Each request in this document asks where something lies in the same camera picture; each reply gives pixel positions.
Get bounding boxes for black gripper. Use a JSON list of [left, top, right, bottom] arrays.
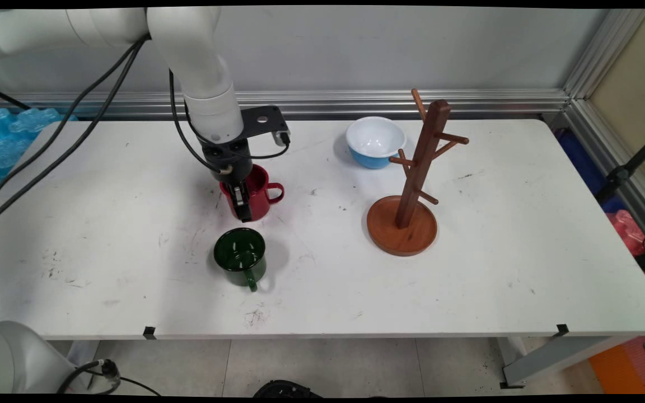
[[202, 139, 254, 223]]

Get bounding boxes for red ceramic mug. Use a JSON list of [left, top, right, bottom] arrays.
[[219, 164, 285, 222]]

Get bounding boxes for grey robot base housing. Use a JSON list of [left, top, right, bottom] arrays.
[[0, 321, 91, 395]]

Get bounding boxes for dark green enamel mug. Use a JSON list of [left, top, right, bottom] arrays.
[[213, 227, 268, 293]]

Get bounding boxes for blue and white bowl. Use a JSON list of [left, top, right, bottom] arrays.
[[346, 116, 407, 170]]

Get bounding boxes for wooden mug tree stand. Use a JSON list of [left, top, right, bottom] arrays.
[[366, 88, 470, 257]]

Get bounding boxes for black round floor object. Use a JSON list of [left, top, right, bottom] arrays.
[[253, 379, 323, 398]]

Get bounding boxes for blue plastic bubble wrap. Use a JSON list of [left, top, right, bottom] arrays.
[[0, 107, 78, 191]]

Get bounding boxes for blue plastic item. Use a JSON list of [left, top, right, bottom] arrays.
[[555, 128, 625, 213]]

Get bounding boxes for black tripod stand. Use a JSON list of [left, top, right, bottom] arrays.
[[594, 126, 645, 205]]

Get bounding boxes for red plastic bag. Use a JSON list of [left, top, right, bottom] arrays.
[[605, 210, 645, 257]]

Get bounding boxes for orange floor mat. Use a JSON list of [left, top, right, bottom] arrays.
[[588, 333, 645, 395]]

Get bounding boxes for black cable with metal connector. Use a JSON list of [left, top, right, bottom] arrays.
[[0, 39, 232, 233]]

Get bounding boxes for black camera cable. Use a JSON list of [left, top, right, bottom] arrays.
[[0, 38, 292, 220]]

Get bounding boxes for aluminium wall rail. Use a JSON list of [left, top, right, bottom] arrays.
[[0, 88, 572, 119]]

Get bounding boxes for black base cable with plug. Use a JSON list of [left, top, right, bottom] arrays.
[[57, 359, 162, 397]]

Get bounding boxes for thin black background cable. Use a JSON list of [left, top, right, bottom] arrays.
[[0, 83, 32, 110]]

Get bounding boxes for grey table leg frame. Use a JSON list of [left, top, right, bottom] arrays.
[[496, 336, 637, 390]]

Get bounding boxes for aluminium corner frame post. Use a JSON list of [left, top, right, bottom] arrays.
[[563, 8, 645, 258]]

